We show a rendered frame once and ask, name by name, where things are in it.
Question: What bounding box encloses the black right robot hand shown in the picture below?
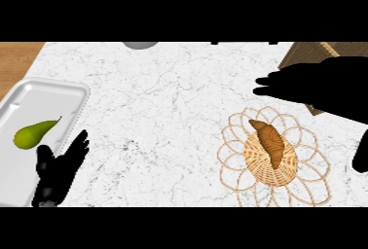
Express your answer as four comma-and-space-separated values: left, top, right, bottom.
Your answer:
251, 55, 368, 174

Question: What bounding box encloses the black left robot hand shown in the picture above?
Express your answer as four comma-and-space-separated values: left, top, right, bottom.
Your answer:
30, 129, 92, 207

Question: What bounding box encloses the brown croissant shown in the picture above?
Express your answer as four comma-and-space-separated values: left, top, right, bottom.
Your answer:
247, 119, 288, 171

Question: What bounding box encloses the round wicker placemat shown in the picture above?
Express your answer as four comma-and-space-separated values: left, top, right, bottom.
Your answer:
216, 105, 334, 208

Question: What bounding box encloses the green pear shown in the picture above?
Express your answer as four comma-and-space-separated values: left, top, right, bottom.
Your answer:
12, 116, 64, 151

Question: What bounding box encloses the white rectangular tray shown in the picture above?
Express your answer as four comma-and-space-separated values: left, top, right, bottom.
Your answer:
0, 77, 92, 208

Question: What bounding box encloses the grey round object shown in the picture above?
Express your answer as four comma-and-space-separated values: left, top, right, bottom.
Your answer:
121, 41, 160, 51

